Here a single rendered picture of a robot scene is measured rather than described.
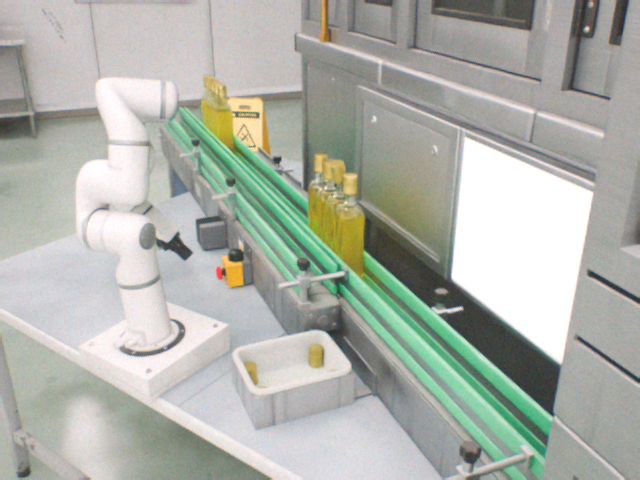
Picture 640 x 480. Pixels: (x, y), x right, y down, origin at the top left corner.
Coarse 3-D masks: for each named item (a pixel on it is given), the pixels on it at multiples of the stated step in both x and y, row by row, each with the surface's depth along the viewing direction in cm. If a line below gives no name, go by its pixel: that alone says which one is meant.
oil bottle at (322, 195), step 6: (318, 192) 165; (324, 192) 163; (330, 192) 163; (318, 198) 165; (324, 198) 163; (318, 204) 166; (324, 204) 163; (318, 210) 167; (324, 210) 164; (318, 216) 167; (324, 216) 164; (318, 222) 168; (324, 222) 165; (318, 228) 169; (324, 228) 166; (318, 234) 169; (324, 234) 166; (324, 240) 167
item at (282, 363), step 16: (288, 336) 148; (304, 336) 149; (320, 336) 150; (240, 352) 144; (256, 352) 146; (272, 352) 147; (288, 352) 149; (304, 352) 150; (336, 352) 143; (240, 368) 137; (272, 368) 148; (288, 368) 149; (304, 368) 149; (320, 368) 149; (336, 368) 144; (272, 384) 144; (288, 384) 132; (304, 384) 133
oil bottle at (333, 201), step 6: (330, 198) 160; (336, 198) 158; (342, 198) 158; (330, 204) 159; (336, 204) 158; (330, 210) 160; (330, 216) 160; (330, 222) 161; (330, 228) 161; (330, 234) 162; (330, 240) 163; (330, 246) 163
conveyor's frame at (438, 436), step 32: (160, 128) 302; (192, 192) 254; (256, 256) 181; (256, 288) 186; (288, 288) 161; (288, 320) 162; (352, 320) 149; (384, 352) 136; (384, 384) 138; (416, 384) 126; (416, 416) 126; (448, 416) 118; (448, 448) 117
